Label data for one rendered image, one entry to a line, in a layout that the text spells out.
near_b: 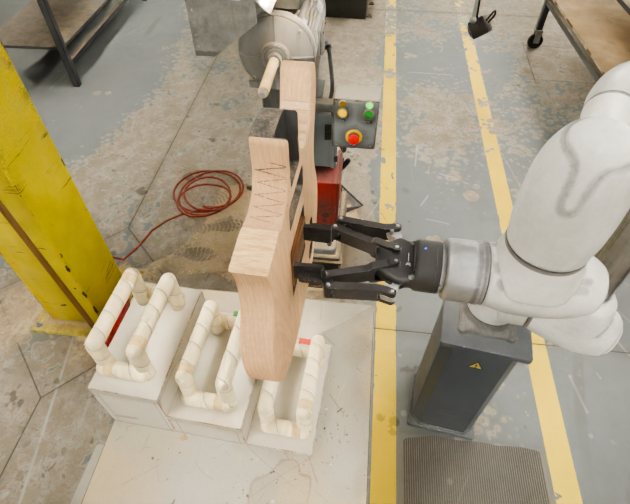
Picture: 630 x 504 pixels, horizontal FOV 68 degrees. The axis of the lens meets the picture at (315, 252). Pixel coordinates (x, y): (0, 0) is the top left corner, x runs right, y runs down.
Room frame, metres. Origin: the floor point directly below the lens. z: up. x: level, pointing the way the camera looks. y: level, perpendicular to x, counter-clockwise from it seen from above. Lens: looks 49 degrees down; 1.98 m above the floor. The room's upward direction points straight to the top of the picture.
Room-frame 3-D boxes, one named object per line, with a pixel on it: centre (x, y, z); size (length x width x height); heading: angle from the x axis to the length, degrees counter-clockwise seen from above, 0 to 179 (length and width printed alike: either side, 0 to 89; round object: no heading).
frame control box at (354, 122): (1.53, -0.13, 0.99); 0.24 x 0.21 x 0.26; 174
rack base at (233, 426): (0.49, 0.21, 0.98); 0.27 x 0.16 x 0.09; 171
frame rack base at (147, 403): (0.51, 0.36, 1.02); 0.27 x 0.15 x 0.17; 171
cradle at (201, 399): (0.39, 0.22, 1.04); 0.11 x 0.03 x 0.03; 81
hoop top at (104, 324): (0.52, 0.40, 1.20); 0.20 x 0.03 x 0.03; 170
